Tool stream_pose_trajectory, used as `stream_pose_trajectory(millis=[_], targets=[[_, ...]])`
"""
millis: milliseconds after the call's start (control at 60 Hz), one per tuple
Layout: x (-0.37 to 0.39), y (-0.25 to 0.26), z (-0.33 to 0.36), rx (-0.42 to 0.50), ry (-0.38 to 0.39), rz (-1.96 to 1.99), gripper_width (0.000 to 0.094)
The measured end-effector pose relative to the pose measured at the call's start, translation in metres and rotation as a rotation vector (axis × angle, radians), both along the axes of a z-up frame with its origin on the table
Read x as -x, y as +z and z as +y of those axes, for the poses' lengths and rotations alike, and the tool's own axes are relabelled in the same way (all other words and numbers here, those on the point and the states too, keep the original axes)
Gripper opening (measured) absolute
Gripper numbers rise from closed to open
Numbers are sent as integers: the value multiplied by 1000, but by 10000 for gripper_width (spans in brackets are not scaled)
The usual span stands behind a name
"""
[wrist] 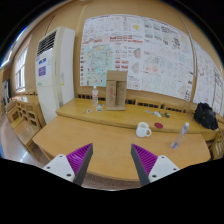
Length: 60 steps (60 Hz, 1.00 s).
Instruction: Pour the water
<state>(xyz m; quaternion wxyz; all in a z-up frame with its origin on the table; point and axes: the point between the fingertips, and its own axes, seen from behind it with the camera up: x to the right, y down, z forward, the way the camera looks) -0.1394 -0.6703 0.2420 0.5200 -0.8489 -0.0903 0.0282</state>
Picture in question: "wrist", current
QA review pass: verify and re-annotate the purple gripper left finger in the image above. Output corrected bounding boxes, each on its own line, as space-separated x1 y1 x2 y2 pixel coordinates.
44 143 93 186

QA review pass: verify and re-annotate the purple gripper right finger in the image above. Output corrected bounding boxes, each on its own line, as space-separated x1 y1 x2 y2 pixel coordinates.
131 144 179 186

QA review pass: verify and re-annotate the clear plastic water bottle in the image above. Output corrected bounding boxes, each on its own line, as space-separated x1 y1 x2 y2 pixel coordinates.
171 122 189 149

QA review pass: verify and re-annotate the far clear water bottle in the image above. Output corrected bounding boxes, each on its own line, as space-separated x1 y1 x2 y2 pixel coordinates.
92 86 98 106

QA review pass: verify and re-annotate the white ceramic mug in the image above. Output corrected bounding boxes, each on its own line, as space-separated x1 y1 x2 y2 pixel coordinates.
136 122 152 138

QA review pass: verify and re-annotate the red round coaster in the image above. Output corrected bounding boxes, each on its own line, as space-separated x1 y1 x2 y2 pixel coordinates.
154 122 163 129

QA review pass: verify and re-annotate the small white item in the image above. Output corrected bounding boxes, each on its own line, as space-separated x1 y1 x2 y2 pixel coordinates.
154 112 162 117

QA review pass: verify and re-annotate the small teal item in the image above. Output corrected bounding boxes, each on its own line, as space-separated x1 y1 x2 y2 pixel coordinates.
96 104 104 112

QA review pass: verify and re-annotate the wooden bench rack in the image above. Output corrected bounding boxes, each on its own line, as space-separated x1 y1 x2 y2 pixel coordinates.
6 95 46 149

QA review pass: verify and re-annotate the black bag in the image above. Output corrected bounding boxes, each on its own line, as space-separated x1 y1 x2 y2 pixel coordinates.
194 103 218 130

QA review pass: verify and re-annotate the brown cardboard box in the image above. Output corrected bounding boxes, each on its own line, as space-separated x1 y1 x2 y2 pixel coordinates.
106 71 127 111

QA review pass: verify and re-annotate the white standing air conditioner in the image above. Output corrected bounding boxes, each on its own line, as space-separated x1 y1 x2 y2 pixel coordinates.
35 27 75 123

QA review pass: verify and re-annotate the window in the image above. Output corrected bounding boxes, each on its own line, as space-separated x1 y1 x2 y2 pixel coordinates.
15 48 28 91

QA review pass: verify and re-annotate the right wall poster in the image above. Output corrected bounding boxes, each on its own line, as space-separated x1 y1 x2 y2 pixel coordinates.
193 41 224 116

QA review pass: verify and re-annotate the large wall poster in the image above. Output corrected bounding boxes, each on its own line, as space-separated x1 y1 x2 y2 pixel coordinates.
80 14 193 101

